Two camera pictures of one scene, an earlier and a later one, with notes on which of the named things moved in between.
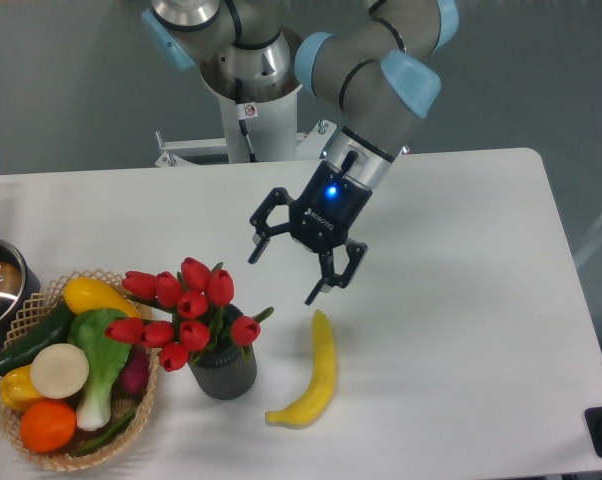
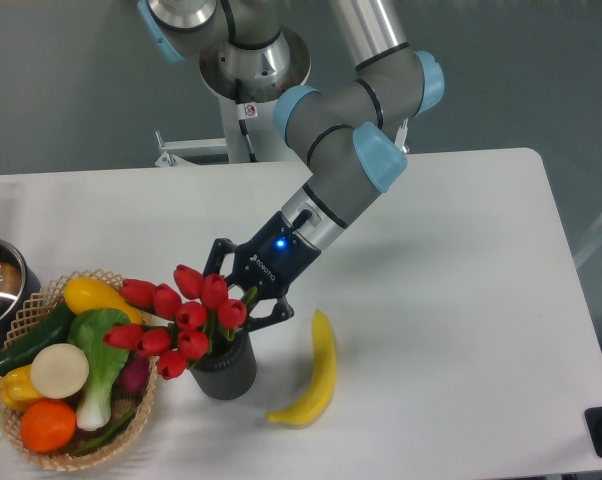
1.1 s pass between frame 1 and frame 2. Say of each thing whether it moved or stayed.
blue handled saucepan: stayed
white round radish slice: stayed
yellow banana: stayed
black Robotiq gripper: moved
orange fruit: stayed
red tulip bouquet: moved
